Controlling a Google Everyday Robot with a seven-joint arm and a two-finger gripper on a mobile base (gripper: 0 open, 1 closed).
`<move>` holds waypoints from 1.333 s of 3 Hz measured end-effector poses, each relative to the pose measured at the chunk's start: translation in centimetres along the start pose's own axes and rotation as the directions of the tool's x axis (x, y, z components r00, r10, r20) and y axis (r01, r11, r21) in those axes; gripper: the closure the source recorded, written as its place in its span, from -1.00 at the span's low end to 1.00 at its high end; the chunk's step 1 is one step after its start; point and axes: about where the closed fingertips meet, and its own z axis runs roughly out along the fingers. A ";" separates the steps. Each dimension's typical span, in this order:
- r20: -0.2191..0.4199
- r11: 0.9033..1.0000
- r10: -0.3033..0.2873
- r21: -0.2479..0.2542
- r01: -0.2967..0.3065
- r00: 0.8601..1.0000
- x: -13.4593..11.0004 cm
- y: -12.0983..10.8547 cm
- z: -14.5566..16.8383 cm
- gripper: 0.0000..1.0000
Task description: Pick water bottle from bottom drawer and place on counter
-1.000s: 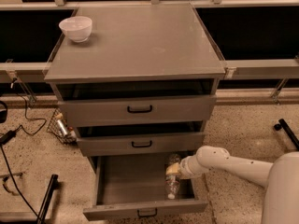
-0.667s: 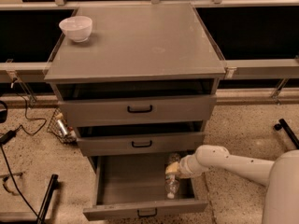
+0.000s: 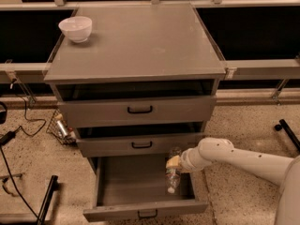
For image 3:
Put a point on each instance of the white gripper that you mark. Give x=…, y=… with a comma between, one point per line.
x=186, y=162

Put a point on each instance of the clear plastic water bottle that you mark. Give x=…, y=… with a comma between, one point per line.
x=173, y=176

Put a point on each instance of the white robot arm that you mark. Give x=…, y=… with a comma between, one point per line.
x=281, y=171

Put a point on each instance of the grey middle drawer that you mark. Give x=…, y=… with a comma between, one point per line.
x=137, y=145

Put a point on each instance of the grey drawer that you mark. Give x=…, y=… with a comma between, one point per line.
x=134, y=187
x=137, y=111
x=137, y=145

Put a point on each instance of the grey bottom drawer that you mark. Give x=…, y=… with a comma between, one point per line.
x=134, y=187

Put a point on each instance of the grey drawer cabinet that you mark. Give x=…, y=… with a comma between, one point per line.
x=137, y=52

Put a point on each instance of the grey top drawer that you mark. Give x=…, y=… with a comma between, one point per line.
x=137, y=111

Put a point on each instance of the black stand leg right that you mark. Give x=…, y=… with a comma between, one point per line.
x=282, y=124

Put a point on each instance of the black stand leg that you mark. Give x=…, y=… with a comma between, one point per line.
x=52, y=187
x=282, y=124

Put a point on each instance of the metal can in basket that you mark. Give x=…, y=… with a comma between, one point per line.
x=61, y=125

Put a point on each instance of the black stand leg left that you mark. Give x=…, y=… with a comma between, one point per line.
x=52, y=187

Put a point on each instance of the white bowl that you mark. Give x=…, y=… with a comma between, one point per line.
x=77, y=29

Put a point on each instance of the black power adapter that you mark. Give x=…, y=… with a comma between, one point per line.
x=7, y=138

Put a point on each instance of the wire basket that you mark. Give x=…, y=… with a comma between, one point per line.
x=58, y=128

